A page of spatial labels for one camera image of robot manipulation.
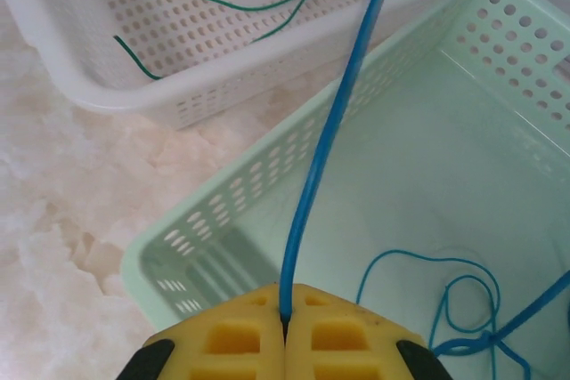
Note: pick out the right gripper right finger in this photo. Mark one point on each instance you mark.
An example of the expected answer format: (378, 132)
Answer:
(343, 322)

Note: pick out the light green plastic basket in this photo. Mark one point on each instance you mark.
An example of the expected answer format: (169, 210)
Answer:
(445, 175)

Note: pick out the white perforated plastic basket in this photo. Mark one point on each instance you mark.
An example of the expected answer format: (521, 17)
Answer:
(191, 42)

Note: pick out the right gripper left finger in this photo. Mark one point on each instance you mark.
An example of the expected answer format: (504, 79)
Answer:
(231, 322)

